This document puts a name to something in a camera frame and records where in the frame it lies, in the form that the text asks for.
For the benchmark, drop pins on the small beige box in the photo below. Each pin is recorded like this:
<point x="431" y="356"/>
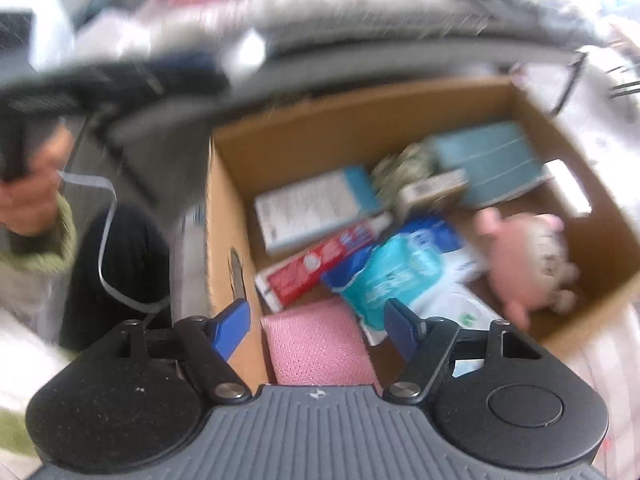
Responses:
<point x="432" y="192"/>

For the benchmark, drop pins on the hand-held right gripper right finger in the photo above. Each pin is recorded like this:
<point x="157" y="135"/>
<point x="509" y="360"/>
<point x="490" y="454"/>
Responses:
<point x="400" y="327"/>

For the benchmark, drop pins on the teal and white box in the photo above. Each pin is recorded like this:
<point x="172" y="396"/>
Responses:
<point x="315" y="205"/>

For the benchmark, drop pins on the pink plush toy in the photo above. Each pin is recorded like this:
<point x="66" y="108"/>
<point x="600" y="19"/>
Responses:
<point x="515" y="260"/>

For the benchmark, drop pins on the teal quilted towel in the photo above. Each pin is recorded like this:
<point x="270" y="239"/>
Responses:
<point x="490" y="162"/>

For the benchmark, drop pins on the person's leg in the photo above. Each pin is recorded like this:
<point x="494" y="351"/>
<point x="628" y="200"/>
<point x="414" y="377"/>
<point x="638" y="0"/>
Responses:
<point x="125" y="255"/>

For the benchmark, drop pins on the green fabric scrunchie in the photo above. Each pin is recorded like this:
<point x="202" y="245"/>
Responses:
<point x="402" y="172"/>

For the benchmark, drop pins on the brown cardboard box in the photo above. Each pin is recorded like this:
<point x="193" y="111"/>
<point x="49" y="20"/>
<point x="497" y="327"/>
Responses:
<point x="350" y="130"/>

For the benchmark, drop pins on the pink sponge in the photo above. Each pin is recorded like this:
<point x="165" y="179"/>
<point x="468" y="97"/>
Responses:
<point x="320" y="345"/>

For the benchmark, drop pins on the person's left hand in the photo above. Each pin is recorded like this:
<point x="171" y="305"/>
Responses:
<point x="35" y="200"/>

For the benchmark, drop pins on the blue tissue packet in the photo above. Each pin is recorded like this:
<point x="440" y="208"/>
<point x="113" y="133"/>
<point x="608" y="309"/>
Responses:
<point x="405" y="265"/>

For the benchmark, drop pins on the red toothpaste tube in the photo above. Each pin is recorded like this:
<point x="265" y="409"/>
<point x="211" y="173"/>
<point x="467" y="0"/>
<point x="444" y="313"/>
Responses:
<point x="320" y="262"/>

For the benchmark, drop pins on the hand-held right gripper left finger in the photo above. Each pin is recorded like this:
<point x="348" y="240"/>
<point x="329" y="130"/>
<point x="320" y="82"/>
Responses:
<point x="232" y="327"/>

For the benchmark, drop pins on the person's left forearm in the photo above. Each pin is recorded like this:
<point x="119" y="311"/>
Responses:
<point x="35" y="262"/>

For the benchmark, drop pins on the grey quilt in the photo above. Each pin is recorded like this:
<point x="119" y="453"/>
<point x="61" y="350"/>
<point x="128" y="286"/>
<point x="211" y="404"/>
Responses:
<point x="350" y="15"/>

